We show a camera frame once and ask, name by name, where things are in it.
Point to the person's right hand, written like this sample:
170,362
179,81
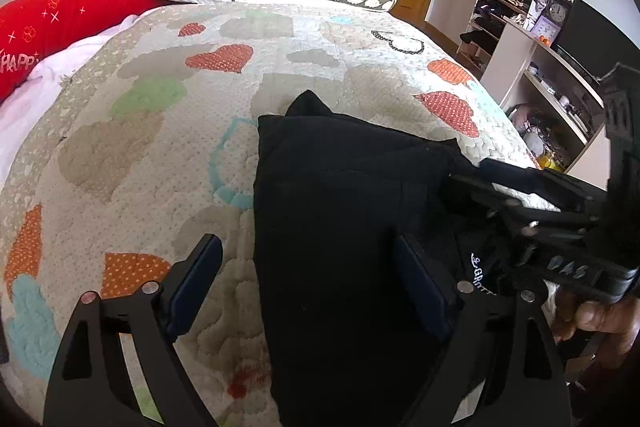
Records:
600,317

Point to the long red pillow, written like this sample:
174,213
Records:
60,17

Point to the dark mantel clock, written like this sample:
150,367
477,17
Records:
557,9

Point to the black pants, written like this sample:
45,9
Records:
340,207

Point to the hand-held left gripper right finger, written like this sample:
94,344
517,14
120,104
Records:
425,287

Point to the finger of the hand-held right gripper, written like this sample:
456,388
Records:
545,182
500,207

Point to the heart patterned quilt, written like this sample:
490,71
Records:
150,167

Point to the black television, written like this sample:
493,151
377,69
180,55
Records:
595,37

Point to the small purple clock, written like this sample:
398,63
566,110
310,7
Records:
541,28

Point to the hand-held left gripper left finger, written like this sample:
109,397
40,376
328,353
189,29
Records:
192,287

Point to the white bed sheet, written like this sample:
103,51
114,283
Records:
30,107

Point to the white shelf unit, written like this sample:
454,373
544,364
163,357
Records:
510,57

